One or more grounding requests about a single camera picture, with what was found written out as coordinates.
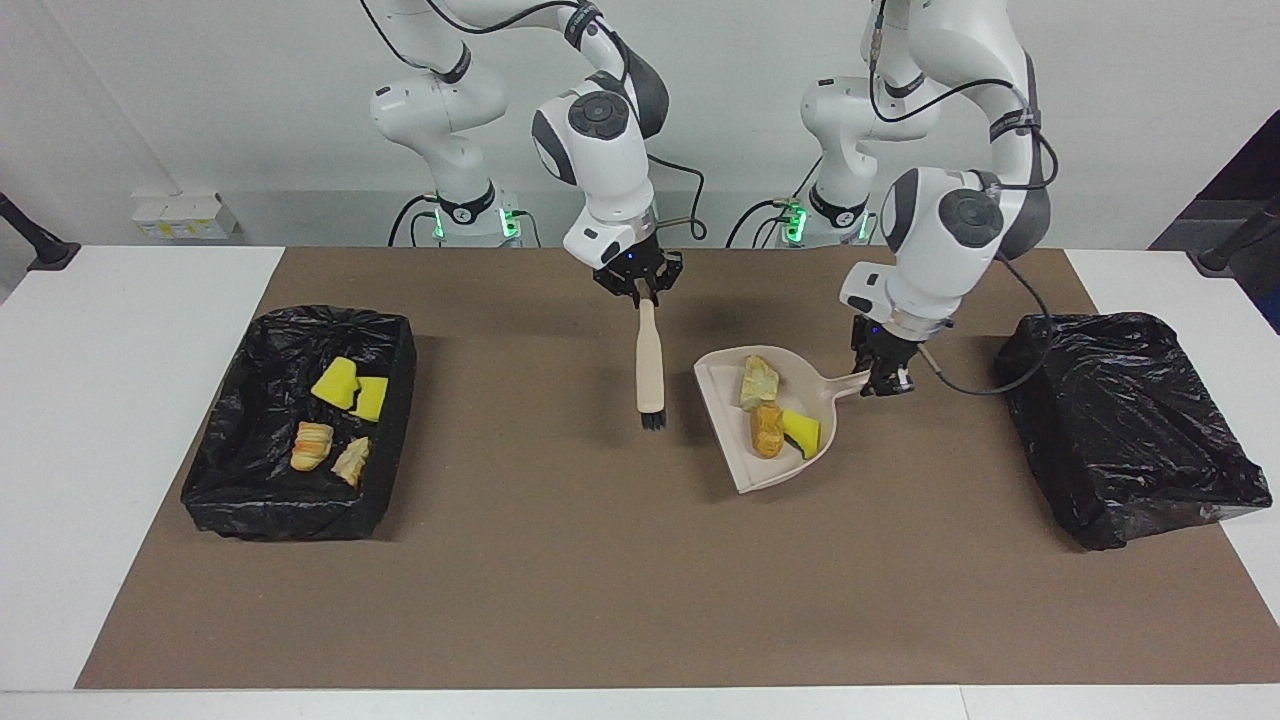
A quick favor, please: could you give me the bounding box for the yellow green sponge piece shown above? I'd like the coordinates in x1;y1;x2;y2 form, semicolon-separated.
781;408;823;459

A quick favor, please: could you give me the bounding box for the pale angular toy bread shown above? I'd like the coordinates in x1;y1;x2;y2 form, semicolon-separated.
739;356;782;413

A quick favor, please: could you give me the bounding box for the brown oval toy bread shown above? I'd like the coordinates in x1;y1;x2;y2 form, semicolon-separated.
750;402;787;460

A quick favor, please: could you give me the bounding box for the beige plastic dustpan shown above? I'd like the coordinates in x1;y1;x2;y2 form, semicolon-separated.
694;345;873;495

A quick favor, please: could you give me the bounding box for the notched yellow sponge piece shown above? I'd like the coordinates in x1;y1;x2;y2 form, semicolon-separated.
348;376;389;422

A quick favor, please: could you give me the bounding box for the rounded yellow sponge piece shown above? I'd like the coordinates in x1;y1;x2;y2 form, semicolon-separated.
310;357;363;411

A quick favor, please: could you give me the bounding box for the pale toy croissant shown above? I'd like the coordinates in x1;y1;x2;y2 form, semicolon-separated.
331;436;371;488

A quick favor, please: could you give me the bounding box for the orange striped toy croissant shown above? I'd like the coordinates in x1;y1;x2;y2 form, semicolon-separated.
290;421;335;472

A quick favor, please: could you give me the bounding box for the bin with black bag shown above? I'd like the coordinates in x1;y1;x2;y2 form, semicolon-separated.
180;305;418;542
995;312;1273;551

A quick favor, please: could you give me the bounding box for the brown table mat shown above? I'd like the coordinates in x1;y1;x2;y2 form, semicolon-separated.
75;247;1280;689

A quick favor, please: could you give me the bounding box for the black stand foot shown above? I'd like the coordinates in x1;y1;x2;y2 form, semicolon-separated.
1197;195;1280;276
0;192;81;271

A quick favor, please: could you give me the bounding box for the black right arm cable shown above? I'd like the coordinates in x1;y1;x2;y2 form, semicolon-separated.
360;0;709;246

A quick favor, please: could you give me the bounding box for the white wall power strip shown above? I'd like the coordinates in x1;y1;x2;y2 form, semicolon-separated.
132;193;241;241

